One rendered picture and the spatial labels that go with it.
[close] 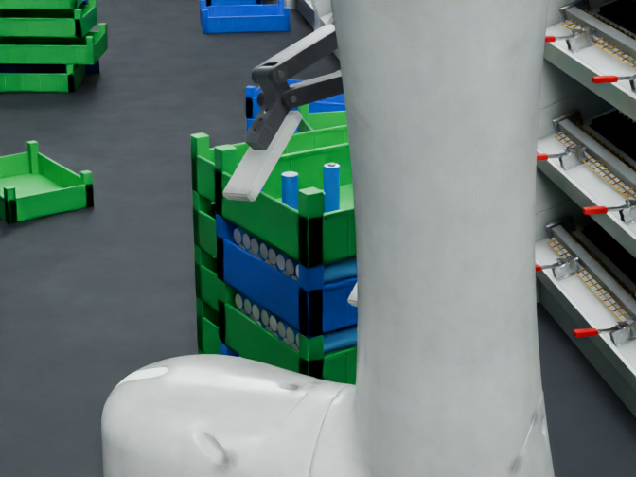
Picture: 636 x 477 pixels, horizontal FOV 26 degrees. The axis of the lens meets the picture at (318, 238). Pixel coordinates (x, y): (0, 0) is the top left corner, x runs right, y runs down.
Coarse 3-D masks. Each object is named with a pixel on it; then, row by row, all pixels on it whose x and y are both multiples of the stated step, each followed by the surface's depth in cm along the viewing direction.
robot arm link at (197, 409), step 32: (128, 384) 88; (160, 384) 87; (192, 384) 86; (224, 384) 86; (256, 384) 86; (288, 384) 86; (320, 384) 86; (128, 416) 85; (160, 416) 84; (192, 416) 84; (224, 416) 84; (256, 416) 83; (288, 416) 83; (320, 416) 83; (128, 448) 84; (160, 448) 83; (192, 448) 82; (224, 448) 82; (256, 448) 82; (288, 448) 82
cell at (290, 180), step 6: (282, 174) 149; (288, 174) 149; (294, 174) 149; (282, 180) 149; (288, 180) 148; (294, 180) 148; (282, 186) 149; (288, 186) 149; (294, 186) 149; (282, 192) 149; (288, 192) 149; (294, 192) 149; (282, 198) 150; (288, 198) 149; (294, 198) 149; (288, 204) 149; (294, 204) 149
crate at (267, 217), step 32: (224, 160) 154; (288, 160) 160; (320, 160) 163; (320, 192) 140; (352, 192) 163; (256, 224) 150; (288, 224) 144; (320, 224) 141; (352, 224) 143; (320, 256) 142; (352, 256) 145
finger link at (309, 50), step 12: (312, 36) 94; (324, 36) 93; (288, 48) 94; (300, 48) 93; (312, 48) 92; (324, 48) 93; (336, 48) 94; (276, 60) 92; (288, 60) 91; (300, 60) 92; (312, 60) 93; (252, 72) 92; (276, 72) 91; (288, 72) 91
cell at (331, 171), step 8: (328, 168) 152; (336, 168) 152; (328, 176) 152; (336, 176) 152; (328, 184) 152; (336, 184) 152; (328, 192) 153; (336, 192) 153; (328, 200) 153; (336, 200) 153; (328, 208) 153; (336, 208) 154
